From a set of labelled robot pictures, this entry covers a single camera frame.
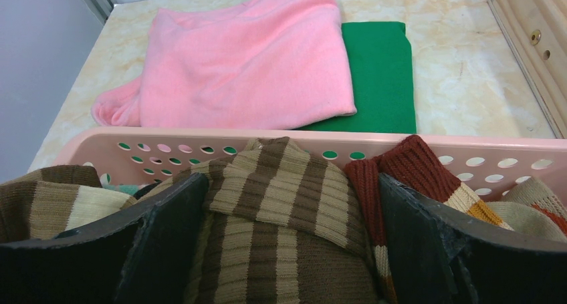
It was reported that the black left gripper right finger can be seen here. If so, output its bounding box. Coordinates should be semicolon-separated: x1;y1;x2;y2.
378;174;566;303

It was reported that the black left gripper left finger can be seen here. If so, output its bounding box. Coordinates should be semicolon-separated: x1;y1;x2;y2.
1;173;209;303

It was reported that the pink perforated basket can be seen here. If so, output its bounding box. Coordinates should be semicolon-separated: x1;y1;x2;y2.
54;127;566;200

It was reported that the brown beige striped sock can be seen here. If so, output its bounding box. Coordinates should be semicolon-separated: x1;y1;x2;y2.
1;137;378;303

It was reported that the green cloth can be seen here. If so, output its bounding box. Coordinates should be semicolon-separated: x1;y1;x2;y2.
304;21;417;134

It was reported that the pink towel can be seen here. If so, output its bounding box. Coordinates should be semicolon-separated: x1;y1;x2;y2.
91;0;356;130

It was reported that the wooden rack base tray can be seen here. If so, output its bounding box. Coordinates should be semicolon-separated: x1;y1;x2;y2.
488;0;566;138

